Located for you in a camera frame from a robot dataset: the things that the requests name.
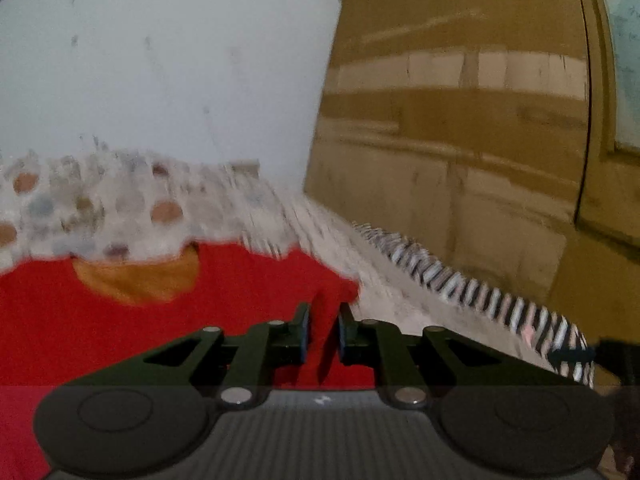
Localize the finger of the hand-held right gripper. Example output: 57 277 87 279
546 346 598 367

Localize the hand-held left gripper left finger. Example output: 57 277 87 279
61 302 314 407

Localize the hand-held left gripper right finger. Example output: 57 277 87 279
337 302 597 407

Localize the black white striped garment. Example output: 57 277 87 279
352 221 596 388

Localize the red fleece garment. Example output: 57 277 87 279
0 242 362 480

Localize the dotted pattern bed blanket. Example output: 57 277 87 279
0 149 531 361

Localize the brown wooden cabinet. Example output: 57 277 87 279
304 0 640 401

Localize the pale glass panel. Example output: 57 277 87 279
599 0 640 152

